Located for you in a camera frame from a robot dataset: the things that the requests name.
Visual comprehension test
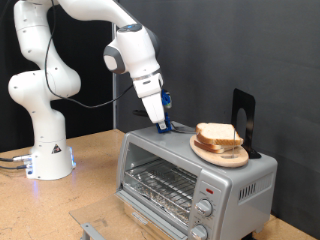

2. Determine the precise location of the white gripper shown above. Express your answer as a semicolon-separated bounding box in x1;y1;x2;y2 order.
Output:
141;91;168;131

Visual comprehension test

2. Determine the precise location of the black spatula with blue block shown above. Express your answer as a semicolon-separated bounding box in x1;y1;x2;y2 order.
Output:
132;109;198;136

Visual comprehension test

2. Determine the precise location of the glass oven door with handle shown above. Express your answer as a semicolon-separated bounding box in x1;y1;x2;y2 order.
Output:
69;191;189;240

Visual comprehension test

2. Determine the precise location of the silver oven knob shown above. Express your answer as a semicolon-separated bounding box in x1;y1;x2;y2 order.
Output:
189;223;210;240
194;198;214;218

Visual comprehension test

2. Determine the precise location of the silver toaster oven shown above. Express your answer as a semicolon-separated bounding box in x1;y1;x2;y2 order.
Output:
114;120;279;240

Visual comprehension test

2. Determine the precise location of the vertical metal pole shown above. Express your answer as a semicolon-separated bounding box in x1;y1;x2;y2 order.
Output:
111;23;119;130

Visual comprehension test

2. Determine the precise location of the round wooden board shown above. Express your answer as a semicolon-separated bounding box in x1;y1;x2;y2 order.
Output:
189;134;250;169

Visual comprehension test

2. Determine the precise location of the aluminium foil sheet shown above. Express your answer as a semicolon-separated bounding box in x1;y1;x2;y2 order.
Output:
128;166;197;225

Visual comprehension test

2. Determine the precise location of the black metal bookend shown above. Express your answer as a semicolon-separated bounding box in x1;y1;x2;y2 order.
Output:
230;88;263;160

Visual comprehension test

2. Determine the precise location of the wrist camera on blue mount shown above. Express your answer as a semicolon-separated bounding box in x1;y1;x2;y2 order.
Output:
160;89;173;110

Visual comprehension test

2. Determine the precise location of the metal wire oven rack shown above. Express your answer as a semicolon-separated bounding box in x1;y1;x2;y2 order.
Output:
123;159;198;218

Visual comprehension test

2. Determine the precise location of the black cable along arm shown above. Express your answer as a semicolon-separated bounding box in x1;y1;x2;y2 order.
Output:
43;0;135;110

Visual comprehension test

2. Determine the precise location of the cable with silver connector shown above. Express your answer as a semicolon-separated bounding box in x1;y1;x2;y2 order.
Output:
0;154;33;164

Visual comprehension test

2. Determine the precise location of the thin black base cable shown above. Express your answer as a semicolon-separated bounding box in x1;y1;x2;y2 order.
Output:
0;164;30;171

